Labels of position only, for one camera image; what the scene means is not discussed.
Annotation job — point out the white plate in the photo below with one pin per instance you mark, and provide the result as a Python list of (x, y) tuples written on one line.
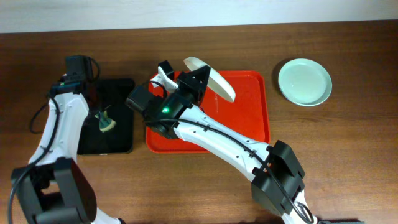
[(216, 82)]

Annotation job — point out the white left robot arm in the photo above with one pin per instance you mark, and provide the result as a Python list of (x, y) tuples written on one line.
[(51, 188)]

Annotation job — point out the black plastic tray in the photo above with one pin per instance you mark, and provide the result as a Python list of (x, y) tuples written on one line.
[(112, 95)]

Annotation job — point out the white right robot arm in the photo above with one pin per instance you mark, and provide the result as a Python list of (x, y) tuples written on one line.
[(275, 173)]

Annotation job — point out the red serving tray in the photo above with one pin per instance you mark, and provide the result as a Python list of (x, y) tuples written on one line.
[(247, 115)]

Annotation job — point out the green yellow sponge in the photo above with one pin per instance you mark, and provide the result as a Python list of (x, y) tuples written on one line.
[(105, 122)]

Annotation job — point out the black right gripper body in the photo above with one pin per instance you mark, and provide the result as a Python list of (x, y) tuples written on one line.
[(158, 122)]

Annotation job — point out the light green plate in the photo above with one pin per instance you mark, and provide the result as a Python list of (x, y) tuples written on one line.
[(306, 81)]

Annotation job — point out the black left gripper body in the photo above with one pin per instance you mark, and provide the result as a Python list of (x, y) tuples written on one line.
[(97, 102)]

